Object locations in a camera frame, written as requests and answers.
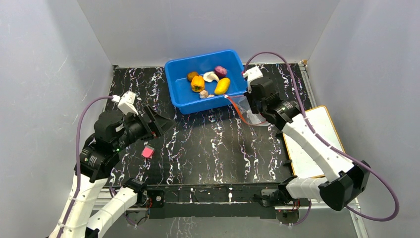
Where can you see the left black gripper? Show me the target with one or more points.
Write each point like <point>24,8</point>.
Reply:
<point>159,125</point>

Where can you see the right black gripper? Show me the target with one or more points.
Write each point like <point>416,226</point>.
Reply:
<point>255,99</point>

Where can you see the clear zip top bag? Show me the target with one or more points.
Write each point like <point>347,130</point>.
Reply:
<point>243,109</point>

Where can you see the yellow mango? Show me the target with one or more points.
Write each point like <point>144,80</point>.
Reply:
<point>222,86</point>

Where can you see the orange bell pepper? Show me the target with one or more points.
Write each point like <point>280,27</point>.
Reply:
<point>197,84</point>

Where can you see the brown potato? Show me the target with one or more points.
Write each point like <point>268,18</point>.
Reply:
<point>191,75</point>

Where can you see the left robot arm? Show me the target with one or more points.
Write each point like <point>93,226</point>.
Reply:
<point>93,168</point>

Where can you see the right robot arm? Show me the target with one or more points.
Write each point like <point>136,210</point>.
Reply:
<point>343,180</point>

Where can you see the pink eraser block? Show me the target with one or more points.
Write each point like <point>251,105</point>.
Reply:
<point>148,152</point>

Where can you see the purple onion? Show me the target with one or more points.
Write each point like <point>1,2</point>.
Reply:
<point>220,71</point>

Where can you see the white mushroom piece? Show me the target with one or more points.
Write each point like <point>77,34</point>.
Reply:
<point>210,77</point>

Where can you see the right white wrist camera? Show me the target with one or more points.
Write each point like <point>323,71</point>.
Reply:
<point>250,75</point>

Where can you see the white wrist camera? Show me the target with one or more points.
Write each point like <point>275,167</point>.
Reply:
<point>125,103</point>
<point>250,75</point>

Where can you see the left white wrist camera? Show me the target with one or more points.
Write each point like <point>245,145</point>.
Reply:
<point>125,103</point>

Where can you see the white board wooden frame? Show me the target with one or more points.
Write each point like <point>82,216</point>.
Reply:
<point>311,152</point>

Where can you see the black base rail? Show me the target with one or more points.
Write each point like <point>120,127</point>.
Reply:
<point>218,200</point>

